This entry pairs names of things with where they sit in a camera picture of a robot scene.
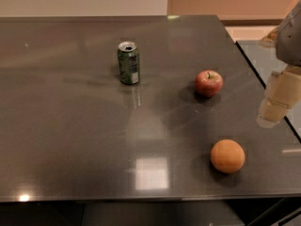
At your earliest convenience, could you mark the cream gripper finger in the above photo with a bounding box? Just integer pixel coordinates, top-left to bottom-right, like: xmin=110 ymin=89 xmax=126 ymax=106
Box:
xmin=257 ymin=65 xmax=301 ymax=128
xmin=260 ymin=27 xmax=278 ymax=47

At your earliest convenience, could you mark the orange fruit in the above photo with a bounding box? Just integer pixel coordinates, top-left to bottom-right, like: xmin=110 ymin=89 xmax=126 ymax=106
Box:
xmin=211 ymin=139 xmax=246 ymax=173

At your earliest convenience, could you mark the red apple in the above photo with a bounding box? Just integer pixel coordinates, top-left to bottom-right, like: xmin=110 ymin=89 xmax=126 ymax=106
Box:
xmin=195 ymin=70 xmax=224 ymax=98

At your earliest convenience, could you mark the green soda can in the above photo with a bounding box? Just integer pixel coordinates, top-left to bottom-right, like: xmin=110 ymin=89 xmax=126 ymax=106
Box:
xmin=118 ymin=41 xmax=140 ymax=85

